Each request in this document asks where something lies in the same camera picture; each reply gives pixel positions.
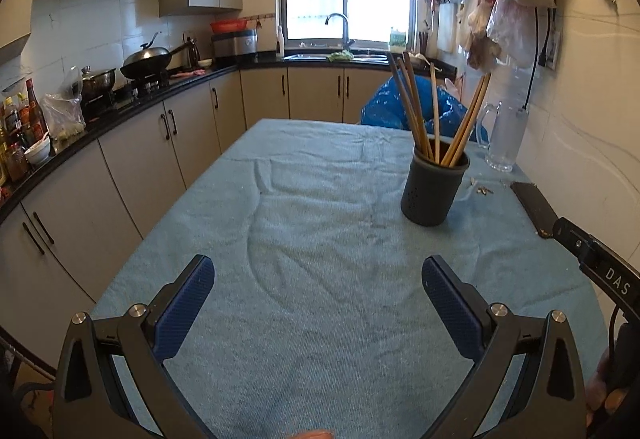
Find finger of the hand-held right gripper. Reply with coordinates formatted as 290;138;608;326
552;217;597;266

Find steel kitchen sink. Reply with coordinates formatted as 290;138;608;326
285;51;391;63

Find blue plastic bag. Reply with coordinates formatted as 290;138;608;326
359;76;489;148

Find chrome kitchen faucet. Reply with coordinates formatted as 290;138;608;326
325;13;357;52

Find black power cable with plug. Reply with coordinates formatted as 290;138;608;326
520;6;547;112

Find hanging cutting board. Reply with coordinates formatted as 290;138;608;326
437;1;461;54

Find steel cooking pot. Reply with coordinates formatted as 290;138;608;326
75;66;117;102

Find light blue tablecloth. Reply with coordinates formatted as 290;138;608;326
92;118;606;439

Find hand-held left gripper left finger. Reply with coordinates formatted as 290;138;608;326
52;255;218;439

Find white bowl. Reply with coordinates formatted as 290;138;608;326
24;136;52;165

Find black wok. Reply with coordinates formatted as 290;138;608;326
121;31;194;80

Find dark grey utensil holder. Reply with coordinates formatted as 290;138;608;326
401;146;471;227

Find clear glass pitcher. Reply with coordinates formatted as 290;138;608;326
476;101;530;172

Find beige lower kitchen cabinets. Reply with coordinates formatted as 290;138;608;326
0;66;463;370

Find white wall socket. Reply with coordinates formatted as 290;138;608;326
542;31;564;70

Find silver rice cooker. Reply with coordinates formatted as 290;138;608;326
211;29;259;59

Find person's right hand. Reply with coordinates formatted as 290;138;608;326
584;350;626;426

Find clear plastic bag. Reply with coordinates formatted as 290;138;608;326
40;91;87;140

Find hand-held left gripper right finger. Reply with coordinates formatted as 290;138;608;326
421;255;588;439

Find sauce bottles on counter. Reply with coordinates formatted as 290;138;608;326
0;79;49;184

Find wooden chopstick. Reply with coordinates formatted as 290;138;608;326
440;78;486;166
403;52;435;160
396;58;432;160
429;62;442;164
388;61;430;158
444;73;493;167

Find red plastic basin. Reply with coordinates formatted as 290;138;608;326
210;18;250;34

